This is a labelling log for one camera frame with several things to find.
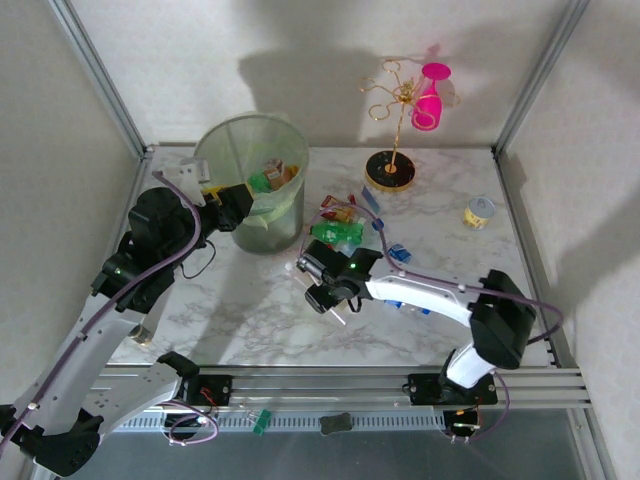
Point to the clear bottle blue cap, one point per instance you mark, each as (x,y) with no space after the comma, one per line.
(370,197)

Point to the red yellow snack packet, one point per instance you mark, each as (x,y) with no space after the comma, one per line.
(334,206)

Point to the grey metal lower panel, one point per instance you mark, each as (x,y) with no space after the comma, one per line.
(350,460)

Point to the small brass-coloured cylinder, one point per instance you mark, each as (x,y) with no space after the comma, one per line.
(142,335)

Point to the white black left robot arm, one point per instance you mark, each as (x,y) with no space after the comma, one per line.
(100,350)

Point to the yellow label tin can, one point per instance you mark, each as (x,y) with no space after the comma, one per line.
(475,217)

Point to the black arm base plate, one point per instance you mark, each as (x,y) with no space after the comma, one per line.
(425,390)
(220,390)

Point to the aluminium frame post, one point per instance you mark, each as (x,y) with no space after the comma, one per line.
(540,75)
(95,75)

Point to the pink wine glass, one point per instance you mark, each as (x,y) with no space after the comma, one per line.
(427,107)

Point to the translucent green waste bin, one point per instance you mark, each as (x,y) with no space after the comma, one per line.
(280,230)

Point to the aluminium side rail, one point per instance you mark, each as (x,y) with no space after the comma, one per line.
(144,165)
(527,235)

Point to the dark grey bone-shaped piece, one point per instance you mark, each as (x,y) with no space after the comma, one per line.
(336,424)

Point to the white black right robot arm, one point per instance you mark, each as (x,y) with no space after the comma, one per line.
(425,299)

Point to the pale green bin liner bag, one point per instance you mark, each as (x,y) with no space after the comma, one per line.
(272,210)

